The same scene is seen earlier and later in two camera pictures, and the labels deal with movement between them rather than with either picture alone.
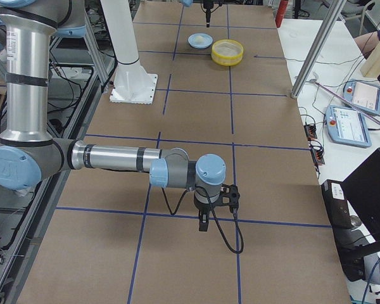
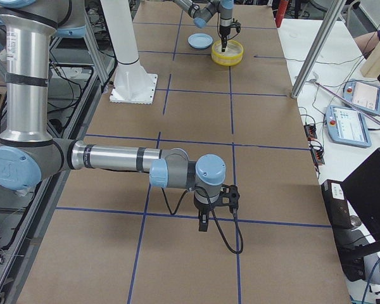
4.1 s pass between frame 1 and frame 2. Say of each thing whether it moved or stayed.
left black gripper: moved
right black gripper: stayed
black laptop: stayed
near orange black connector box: stayed
